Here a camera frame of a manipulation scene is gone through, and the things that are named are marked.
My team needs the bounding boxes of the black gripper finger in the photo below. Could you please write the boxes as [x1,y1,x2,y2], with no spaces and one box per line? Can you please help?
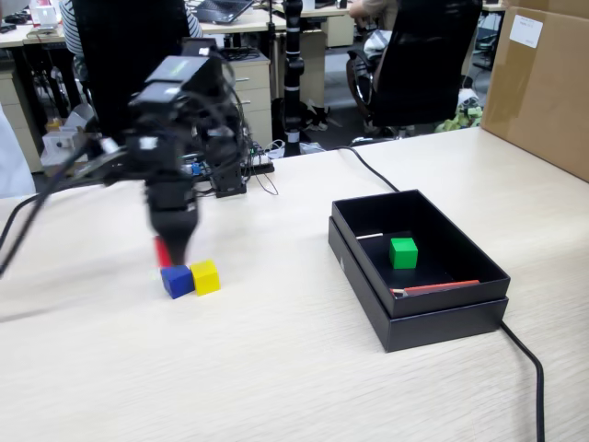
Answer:
[148,210,170,246]
[164,210,201,268]

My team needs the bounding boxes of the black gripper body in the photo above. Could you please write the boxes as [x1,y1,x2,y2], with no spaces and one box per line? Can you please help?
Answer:
[124,132,200,214]

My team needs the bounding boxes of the red wooden cube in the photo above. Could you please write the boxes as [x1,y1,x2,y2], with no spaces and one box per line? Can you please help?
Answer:
[154,235,172,269]

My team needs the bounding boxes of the blue wooden cube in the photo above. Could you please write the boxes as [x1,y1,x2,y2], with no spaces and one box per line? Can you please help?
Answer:
[159,264,195,300]

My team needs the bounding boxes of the yellow wooden cube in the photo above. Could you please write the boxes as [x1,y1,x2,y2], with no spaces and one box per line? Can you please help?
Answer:
[190,259,222,297]

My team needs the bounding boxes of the green wooden cube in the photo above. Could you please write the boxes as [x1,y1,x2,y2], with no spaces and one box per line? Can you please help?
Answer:
[388,237,420,270]

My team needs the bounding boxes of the white cardboard box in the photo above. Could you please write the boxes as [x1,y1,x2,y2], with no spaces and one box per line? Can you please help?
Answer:
[40,103,96,179]

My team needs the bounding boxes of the black box lid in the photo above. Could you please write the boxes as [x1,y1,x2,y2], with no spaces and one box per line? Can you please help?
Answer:
[327,215,510,354]

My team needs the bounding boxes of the black cardboard box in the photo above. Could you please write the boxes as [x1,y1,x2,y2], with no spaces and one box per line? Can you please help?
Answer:
[330,188,512,319]

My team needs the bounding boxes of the large brown cardboard box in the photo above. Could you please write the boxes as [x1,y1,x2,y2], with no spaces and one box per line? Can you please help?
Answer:
[479,0,589,183]

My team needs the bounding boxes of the controller circuit board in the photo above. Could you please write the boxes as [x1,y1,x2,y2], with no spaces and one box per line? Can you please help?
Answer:
[181,156,213,179]

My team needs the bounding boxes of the beige drawer cabinet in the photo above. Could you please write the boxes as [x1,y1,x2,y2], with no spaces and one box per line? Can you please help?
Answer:
[227,50,272,139]
[0,68,45,179]
[321,16,355,50]

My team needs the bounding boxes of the wide black office chair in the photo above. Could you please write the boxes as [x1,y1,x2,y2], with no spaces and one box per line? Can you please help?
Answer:
[72,0,206,179]

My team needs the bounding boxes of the black and white floor item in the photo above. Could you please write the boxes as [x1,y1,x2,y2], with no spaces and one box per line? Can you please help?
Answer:
[301,103,332,133]

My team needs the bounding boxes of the black pole with white bands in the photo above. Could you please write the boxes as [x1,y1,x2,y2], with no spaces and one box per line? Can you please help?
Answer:
[281,0,307,157]

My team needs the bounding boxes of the person in striped shirt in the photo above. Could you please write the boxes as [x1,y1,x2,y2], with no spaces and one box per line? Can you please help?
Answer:
[59,0,203,59]

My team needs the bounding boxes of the black laptop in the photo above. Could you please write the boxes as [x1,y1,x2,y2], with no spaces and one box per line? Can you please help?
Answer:
[186,0,257,25]

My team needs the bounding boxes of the light wooden desk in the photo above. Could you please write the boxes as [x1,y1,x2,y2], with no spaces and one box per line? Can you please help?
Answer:
[0,6,355,47]

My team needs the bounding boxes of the seated person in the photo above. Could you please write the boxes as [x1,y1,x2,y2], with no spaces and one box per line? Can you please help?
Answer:
[347,0,397,61]

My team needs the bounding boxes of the red pencil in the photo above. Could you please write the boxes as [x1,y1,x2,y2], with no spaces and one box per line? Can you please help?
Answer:
[389,279,480,298]

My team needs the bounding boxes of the glossy black office chair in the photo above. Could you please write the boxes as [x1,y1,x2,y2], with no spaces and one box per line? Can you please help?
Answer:
[345,0,483,139]

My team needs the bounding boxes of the green toy pile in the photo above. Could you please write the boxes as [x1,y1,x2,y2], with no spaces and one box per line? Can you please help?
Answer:
[434,108,484,134]

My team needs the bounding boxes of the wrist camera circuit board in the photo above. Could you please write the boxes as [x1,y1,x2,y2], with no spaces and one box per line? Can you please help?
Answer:
[54,137,130,183]

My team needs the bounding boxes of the thick black camera cable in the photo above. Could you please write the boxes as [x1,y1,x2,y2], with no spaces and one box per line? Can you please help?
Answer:
[0,146,116,280]

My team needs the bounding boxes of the black table cable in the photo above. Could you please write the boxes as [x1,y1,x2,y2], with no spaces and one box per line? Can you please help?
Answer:
[331,145,547,442]

